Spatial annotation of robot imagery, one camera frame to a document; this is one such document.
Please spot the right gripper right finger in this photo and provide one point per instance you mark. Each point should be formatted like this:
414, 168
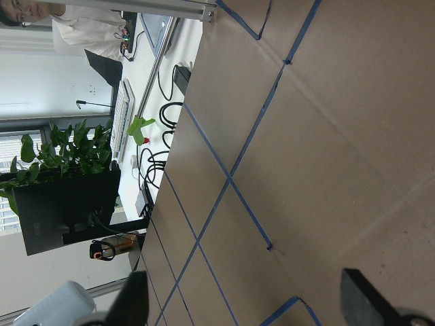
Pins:
362, 304

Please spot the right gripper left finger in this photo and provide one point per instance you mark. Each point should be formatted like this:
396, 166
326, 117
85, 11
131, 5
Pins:
131, 306

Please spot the light blue ikea cup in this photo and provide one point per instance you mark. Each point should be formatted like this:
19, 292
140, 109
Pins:
63, 306

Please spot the black monitor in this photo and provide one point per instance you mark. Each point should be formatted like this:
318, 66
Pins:
64, 212

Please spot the green potted plant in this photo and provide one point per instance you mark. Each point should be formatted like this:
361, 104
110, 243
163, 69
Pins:
75, 151

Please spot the brown paper table mat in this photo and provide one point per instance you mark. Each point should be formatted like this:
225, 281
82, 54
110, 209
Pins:
305, 145

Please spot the white keyboard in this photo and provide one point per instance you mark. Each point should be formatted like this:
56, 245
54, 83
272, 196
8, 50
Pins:
124, 108

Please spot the black power adapter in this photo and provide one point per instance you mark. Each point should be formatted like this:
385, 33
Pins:
181, 78

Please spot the blue teach pendant tablet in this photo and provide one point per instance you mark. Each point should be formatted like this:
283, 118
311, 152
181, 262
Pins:
154, 26

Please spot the person in white shirt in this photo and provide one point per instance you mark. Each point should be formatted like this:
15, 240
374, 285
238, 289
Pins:
89, 28

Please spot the green handled reacher grabber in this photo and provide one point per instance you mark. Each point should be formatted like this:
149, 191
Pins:
134, 130

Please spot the aluminium frame post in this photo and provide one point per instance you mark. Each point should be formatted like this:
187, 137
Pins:
194, 10

